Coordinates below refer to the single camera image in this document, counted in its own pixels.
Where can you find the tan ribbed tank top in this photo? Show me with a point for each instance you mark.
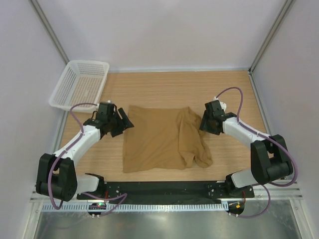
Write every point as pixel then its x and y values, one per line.
pixel 164 138

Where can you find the aluminium frame rail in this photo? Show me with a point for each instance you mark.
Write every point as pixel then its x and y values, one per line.
pixel 276 193

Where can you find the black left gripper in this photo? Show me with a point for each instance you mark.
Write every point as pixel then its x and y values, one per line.
pixel 124 123

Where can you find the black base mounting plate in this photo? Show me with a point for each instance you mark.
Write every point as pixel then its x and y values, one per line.
pixel 173 192

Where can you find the slotted grey cable duct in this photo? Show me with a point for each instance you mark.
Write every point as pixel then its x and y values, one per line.
pixel 100 208

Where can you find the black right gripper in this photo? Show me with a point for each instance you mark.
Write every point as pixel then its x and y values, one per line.
pixel 204 124

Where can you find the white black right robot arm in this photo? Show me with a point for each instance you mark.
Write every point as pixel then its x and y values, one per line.
pixel 268 154

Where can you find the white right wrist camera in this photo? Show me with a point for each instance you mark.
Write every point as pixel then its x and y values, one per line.
pixel 222 104

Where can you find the white perforated plastic basket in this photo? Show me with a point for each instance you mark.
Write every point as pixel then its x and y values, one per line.
pixel 82 81

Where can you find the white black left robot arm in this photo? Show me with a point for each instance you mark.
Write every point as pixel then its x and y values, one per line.
pixel 56 175

